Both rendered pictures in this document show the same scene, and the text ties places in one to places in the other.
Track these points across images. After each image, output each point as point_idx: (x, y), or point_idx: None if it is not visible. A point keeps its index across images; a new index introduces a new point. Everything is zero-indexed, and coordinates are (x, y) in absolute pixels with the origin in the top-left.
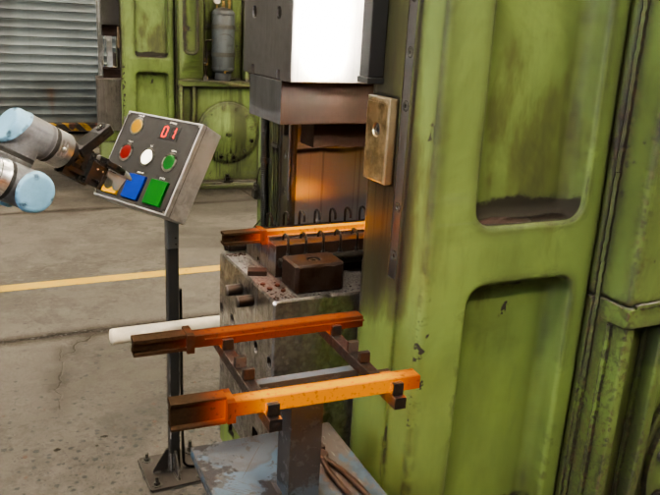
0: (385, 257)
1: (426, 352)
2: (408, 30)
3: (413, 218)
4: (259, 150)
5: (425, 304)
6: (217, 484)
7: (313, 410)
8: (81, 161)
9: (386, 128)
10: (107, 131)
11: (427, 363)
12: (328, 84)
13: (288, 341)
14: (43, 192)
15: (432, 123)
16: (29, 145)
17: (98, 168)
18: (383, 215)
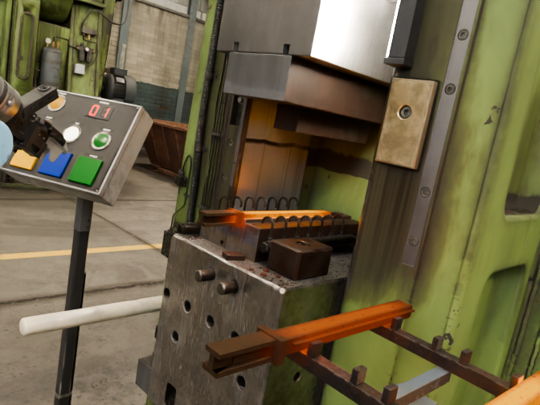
0: (398, 243)
1: (454, 341)
2: (460, 14)
3: (451, 203)
4: (188, 140)
5: (464, 292)
6: None
7: None
8: (21, 122)
9: (424, 110)
10: (53, 93)
11: (452, 353)
12: (325, 70)
13: None
14: (0, 145)
15: (494, 105)
16: None
17: (39, 133)
18: (398, 200)
